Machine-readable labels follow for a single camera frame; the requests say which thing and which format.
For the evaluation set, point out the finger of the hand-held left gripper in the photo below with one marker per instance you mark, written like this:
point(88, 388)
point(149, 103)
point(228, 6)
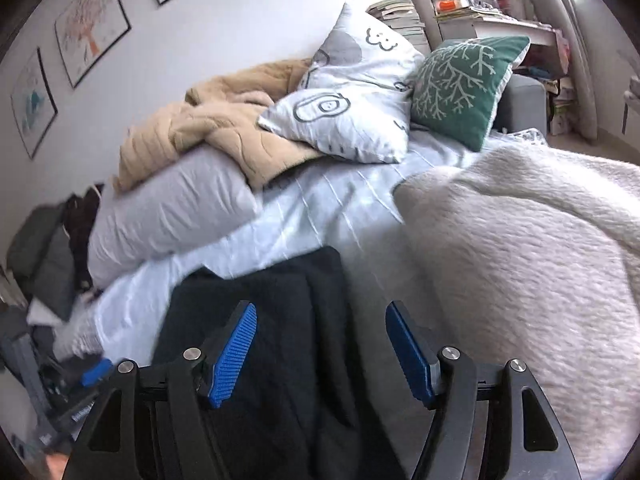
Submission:
point(97, 372)

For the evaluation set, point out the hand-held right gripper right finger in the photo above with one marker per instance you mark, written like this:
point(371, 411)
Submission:
point(407, 355)

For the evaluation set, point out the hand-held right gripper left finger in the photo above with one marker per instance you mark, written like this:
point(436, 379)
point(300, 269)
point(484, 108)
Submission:
point(232, 355)

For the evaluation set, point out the black jacket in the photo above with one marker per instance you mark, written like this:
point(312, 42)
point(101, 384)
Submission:
point(300, 360)

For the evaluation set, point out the pile of dark clothes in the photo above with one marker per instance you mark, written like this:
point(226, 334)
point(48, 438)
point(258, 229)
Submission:
point(55, 250)

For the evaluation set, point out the white knit cloth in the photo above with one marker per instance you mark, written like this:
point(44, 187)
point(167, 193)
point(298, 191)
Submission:
point(77, 332)

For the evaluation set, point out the white fluffy blanket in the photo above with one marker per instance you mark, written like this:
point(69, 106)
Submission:
point(530, 270)

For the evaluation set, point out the grey pillow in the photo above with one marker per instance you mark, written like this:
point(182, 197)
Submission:
point(175, 215)

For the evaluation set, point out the light striped bed sheet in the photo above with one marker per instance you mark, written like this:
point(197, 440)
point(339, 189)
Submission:
point(330, 195)

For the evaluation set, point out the tan fleece blanket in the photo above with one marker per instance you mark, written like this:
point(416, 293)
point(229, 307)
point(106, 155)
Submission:
point(200, 125)

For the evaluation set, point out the white printed pillow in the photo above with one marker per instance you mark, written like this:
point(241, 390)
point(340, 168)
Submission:
point(360, 100)

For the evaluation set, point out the framed blue picture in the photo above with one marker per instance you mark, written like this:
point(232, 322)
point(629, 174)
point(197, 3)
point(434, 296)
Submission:
point(34, 102)

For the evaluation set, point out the grey upholstered box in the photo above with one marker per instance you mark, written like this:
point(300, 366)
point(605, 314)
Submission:
point(522, 102)

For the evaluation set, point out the green branch pattern pillow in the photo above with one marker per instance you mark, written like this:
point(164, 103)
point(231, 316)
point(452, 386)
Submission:
point(465, 80)

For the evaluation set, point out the stack of books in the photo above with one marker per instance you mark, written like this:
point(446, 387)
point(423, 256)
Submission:
point(400, 20)

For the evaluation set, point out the white desk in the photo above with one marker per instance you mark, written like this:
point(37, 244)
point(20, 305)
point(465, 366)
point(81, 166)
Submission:
point(500, 25)

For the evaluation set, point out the framed tree picture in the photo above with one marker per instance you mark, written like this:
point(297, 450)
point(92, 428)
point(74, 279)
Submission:
point(92, 25)

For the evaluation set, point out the orange box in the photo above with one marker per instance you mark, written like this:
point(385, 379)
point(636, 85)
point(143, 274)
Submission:
point(452, 6)

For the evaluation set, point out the white curved frame bar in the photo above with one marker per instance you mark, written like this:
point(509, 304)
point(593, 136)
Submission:
point(575, 45)
point(420, 0)

